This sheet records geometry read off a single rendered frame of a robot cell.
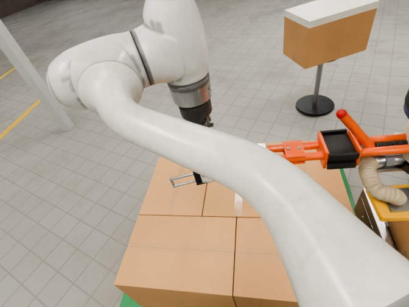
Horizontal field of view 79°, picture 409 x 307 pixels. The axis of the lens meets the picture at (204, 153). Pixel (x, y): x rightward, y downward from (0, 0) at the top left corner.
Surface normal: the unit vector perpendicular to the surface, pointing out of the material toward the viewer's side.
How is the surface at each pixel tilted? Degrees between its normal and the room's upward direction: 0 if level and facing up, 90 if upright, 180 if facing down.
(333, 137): 0
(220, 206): 0
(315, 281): 48
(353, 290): 19
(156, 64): 87
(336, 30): 90
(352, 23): 90
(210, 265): 0
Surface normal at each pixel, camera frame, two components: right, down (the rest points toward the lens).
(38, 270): -0.18, -0.70
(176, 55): 0.26, 0.63
